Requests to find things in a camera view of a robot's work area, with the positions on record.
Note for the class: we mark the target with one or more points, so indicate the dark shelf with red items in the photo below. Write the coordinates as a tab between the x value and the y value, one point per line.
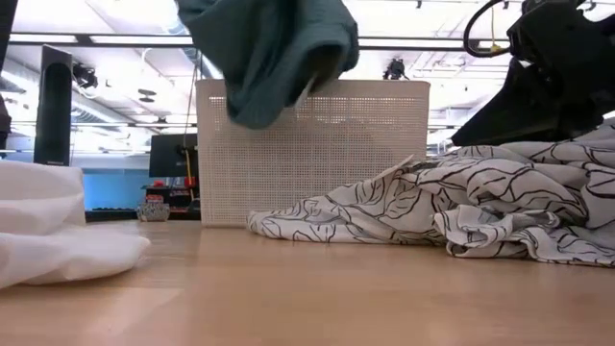
168	194

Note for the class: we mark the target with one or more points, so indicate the plain white garment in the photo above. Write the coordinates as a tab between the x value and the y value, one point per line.
48	216

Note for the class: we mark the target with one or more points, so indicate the black monitor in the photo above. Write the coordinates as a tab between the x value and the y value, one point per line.
168	156

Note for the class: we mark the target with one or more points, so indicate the black aluminium table frame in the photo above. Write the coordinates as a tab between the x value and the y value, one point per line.
110	216

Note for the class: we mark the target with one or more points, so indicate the teal patterned shirt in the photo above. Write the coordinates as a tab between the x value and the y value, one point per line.
269	57

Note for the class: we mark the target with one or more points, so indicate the yellow hanging connector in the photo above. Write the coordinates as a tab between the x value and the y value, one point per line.
497	48

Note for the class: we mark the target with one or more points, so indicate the white leaf-print garment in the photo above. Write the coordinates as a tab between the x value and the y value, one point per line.
480	192

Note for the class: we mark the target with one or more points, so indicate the black upright post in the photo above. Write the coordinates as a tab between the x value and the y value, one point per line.
53	106

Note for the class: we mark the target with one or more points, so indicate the black hanging device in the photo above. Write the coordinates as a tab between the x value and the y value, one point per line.
395	69

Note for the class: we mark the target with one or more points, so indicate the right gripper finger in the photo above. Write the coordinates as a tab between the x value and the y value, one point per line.
519	115

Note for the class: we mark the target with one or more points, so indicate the white perforated plastic basket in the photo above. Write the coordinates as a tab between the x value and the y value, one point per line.
312	168

